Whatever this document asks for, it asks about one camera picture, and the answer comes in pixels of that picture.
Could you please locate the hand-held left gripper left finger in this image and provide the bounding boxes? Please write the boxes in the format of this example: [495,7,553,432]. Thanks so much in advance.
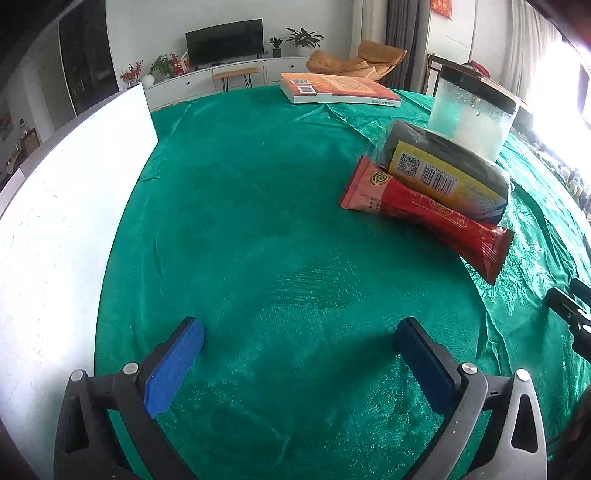
[54,316,206,480]

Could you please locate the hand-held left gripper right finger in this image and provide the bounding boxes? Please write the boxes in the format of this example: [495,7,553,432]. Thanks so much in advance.
[394,317,549,480]

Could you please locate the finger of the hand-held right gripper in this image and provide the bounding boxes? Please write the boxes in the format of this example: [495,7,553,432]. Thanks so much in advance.
[545,277,591,358]

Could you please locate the white cardboard box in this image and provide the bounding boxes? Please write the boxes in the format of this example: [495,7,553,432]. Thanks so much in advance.
[0,83,160,462]

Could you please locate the red snack packet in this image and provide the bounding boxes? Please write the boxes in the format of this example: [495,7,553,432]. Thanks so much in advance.
[340,156,515,284]

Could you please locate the green tablecloth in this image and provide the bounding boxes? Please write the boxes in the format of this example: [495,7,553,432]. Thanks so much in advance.
[95,85,591,480]

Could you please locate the grey packet with yellow label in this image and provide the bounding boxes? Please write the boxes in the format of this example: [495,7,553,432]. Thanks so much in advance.
[369,119,514,227]

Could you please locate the clear jar with black lid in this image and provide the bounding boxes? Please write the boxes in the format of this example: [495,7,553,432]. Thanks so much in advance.
[427,64,520,162]

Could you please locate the dark wooden chair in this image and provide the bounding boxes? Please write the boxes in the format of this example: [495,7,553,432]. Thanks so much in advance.
[425,53,444,97]

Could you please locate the white television cabinet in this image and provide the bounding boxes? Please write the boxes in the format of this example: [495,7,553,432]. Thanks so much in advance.
[143,55,319,112]

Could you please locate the red flower plant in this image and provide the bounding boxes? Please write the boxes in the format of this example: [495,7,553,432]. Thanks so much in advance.
[120,61,144,86]

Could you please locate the orange book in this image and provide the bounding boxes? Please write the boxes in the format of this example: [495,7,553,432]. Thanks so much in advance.
[280,72,402,109]

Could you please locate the wooden bench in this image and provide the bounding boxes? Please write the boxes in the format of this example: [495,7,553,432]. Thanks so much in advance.
[212,67,260,93]

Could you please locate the bushy green potted plant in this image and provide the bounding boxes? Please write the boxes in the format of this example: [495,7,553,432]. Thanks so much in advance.
[148,53,181,79]

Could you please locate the orange lounge chair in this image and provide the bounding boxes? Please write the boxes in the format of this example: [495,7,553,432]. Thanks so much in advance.
[307,39,408,86]

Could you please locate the dark display cabinet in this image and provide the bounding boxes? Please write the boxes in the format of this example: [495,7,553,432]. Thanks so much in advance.
[59,0,121,112]

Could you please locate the black television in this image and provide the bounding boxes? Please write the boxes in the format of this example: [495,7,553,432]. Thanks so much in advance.
[185,18,265,68]

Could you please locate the grey curtain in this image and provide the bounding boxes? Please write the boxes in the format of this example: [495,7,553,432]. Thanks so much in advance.
[385,0,419,88]

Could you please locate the large potted plant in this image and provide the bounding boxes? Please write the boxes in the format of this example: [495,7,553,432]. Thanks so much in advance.
[285,28,325,49]

